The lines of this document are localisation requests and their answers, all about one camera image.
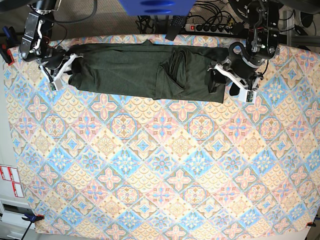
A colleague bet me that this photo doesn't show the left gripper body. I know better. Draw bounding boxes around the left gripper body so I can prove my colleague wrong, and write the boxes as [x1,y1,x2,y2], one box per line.
[224,56,263,83]

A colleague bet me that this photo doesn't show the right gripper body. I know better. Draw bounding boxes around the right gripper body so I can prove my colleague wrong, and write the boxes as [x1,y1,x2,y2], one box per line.
[37,47,69,75]

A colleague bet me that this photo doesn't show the dark green long-sleeve shirt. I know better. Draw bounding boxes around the dark green long-sleeve shirt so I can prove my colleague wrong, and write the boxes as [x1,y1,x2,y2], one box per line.
[68,40,229,103]

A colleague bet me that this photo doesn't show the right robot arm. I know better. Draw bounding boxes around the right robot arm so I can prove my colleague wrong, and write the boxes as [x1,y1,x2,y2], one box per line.
[0,0,82,92]

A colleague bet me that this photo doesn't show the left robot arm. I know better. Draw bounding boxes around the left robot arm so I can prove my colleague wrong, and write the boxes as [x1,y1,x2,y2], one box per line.
[208,0,320,103]

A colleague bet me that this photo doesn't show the black remote keypad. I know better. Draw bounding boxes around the black remote keypad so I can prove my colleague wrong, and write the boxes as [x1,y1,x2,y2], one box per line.
[165,15,187,41]

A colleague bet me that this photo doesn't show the blue plastic box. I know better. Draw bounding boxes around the blue plastic box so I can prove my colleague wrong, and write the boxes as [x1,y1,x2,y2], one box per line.
[119,0,196,16]

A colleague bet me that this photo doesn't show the patterned tile tablecloth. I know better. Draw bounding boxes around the patterned tile tablecloth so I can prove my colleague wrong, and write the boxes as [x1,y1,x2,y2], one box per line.
[1,46,320,240]

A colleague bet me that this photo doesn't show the red white label stickers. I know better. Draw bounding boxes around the red white label stickers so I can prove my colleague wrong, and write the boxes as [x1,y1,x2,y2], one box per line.
[0,165,25,198]

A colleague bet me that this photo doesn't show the blue clamp bottom left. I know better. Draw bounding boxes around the blue clamp bottom left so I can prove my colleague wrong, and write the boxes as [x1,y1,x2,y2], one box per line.
[21,213,45,240]

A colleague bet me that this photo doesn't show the orange clamp bottom right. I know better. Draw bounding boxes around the orange clamp bottom right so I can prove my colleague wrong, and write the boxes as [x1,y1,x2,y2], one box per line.
[306,222,317,227]

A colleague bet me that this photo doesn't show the white cabinet drawer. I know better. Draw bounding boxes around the white cabinet drawer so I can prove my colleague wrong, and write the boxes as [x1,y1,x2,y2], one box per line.
[0,198,35,239]

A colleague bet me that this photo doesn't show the white power strip red switch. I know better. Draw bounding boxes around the white power strip red switch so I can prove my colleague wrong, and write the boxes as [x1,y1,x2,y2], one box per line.
[184,23,231,34]

